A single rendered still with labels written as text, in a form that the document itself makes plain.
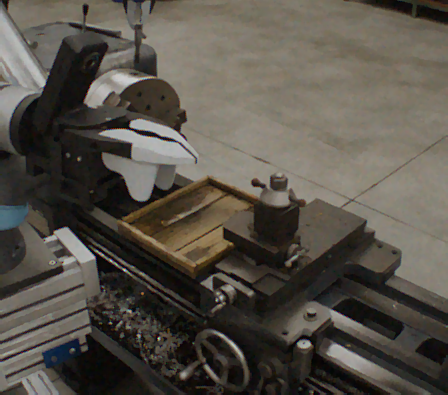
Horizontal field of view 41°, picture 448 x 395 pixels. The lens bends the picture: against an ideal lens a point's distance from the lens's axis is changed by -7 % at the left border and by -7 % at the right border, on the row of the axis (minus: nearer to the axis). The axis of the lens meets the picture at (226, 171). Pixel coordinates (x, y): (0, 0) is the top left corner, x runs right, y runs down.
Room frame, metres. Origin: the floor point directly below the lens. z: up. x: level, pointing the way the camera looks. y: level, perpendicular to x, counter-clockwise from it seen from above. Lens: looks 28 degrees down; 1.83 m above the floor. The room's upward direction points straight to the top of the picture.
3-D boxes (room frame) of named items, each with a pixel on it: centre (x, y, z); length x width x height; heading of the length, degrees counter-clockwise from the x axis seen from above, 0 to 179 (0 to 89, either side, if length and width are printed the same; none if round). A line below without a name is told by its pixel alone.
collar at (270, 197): (1.20, -0.11, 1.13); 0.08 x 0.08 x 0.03
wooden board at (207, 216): (1.47, 0.06, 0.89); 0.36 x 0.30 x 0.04; 137
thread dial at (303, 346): (0.98, -0.16, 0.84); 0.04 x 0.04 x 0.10; 47
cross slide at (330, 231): (1.24, -0.16, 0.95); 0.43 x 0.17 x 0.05; 137
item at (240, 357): (1.07, -0.04, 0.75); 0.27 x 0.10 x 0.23; 47
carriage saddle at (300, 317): (1.22, -0.20, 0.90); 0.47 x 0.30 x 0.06; 137
